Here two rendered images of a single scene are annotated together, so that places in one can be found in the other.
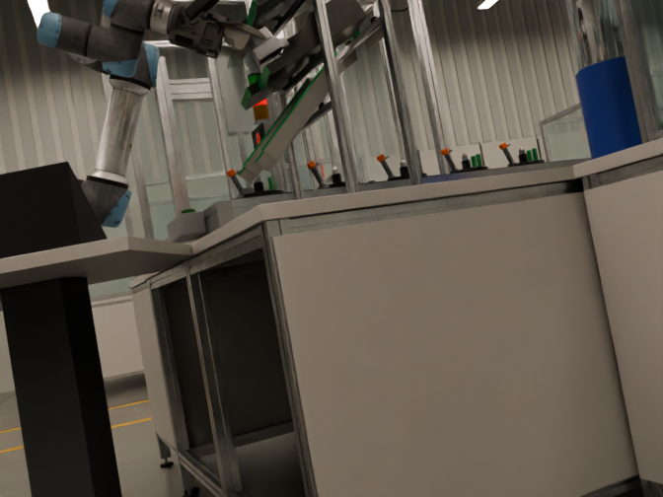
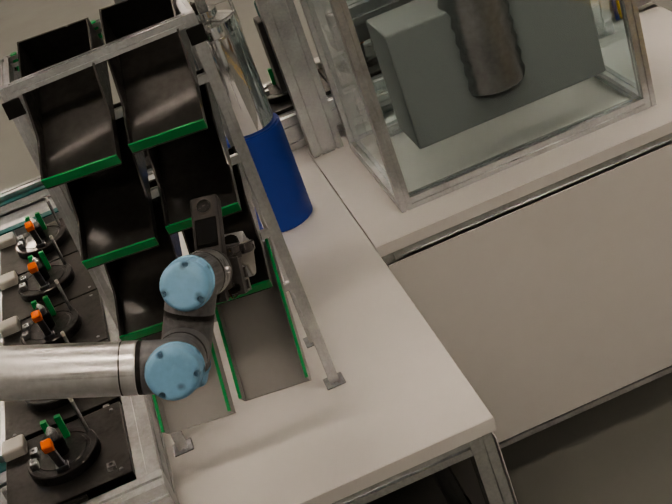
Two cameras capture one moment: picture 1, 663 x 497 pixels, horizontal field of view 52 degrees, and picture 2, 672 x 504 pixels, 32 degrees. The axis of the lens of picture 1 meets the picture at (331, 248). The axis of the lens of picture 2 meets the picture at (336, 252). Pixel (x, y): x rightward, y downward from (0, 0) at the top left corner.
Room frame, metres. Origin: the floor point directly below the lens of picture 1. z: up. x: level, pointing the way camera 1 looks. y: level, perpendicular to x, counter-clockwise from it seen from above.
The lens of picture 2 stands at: (0.83, 1.73, 2.20)
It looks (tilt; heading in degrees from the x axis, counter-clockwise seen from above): 29 degrees down; 288
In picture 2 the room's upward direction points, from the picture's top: 20 degrees counter-clockwise
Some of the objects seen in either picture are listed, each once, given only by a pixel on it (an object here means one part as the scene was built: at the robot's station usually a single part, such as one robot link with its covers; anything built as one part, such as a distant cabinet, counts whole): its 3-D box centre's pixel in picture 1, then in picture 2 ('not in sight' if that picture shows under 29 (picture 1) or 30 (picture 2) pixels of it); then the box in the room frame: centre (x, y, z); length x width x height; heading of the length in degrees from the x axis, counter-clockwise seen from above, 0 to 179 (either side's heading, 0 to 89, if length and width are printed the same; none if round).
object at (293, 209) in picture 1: (399, 223); (77, 387); (2.17, -0.23, 0.85); 1.50 x 1.41 x 0.03; 24
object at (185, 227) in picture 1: (185, 228); not in sight; (1.98, 0.41, 0.93); 0.21 x 0.07 x 0.06; 24
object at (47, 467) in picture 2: (260, 197); (64, 455); (1.99, 0.18, 0.98); 0.14 x 0.14 x 0.02
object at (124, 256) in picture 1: (62, 273); not in sight; (1.76, 0.70, 0.84); 0.90 x 0.70 x 0.03; 177
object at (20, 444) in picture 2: not in sight; (16, 451); (2.12, 0.13, 0.97); 0.05 x 0.05 x 0.04; 24
